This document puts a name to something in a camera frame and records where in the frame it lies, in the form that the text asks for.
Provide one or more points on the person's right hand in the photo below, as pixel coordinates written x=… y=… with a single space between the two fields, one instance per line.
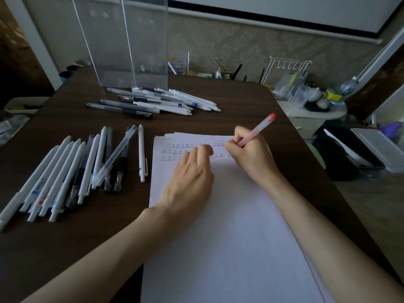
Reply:
x=254 y=157

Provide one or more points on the person's left hand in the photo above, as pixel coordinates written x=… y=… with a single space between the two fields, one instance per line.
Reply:
x=186 y=189

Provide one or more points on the translucent red pen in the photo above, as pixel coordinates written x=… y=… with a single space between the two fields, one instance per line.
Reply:
x=257 y=130

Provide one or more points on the stack of white paper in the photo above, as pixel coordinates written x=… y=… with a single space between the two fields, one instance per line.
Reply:
x=227 y=249

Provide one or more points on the pile of pens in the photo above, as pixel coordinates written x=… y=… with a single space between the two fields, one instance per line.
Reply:
x=164 y=105

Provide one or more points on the person's left forearm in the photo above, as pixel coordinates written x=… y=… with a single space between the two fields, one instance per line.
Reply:
x=94 y=265

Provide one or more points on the person's right forearm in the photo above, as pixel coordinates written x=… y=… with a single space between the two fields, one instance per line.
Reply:
x=331 y=249

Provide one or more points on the white low cabinet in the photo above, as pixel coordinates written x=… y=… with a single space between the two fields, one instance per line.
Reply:
x=307 y=123

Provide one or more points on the clear plastic measuring jug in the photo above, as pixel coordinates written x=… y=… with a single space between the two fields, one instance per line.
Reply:
x=299 y=98

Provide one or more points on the black round tray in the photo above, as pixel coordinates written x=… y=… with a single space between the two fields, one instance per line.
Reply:
x=312 y=108

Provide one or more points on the black bag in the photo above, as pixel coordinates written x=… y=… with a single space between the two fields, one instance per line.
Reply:
x=333 y=160

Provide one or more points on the white teapot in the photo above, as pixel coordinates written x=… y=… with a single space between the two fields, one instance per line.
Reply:
x=314 y=94

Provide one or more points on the black router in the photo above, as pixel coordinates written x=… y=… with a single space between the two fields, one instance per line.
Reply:
x=236 y=71

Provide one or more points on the small white bottle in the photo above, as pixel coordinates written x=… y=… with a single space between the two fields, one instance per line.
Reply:
x=218 y=75

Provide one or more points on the yellow green container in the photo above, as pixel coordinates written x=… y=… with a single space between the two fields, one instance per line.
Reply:
x=334 y=95

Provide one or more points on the clear plastic bottle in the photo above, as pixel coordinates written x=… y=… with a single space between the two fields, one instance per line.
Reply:
x=348 y=86

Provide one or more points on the purple bottle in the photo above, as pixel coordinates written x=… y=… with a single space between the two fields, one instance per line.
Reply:
x=391 y=127

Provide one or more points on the white projector screen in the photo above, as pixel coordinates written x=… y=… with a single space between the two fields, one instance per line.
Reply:
x=284 y=7

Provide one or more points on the group of colourful cups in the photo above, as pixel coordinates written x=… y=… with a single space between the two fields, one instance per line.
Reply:
x=64 y=77

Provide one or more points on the beige plastic bin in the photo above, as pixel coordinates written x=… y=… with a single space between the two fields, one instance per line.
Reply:
x=41 y=100

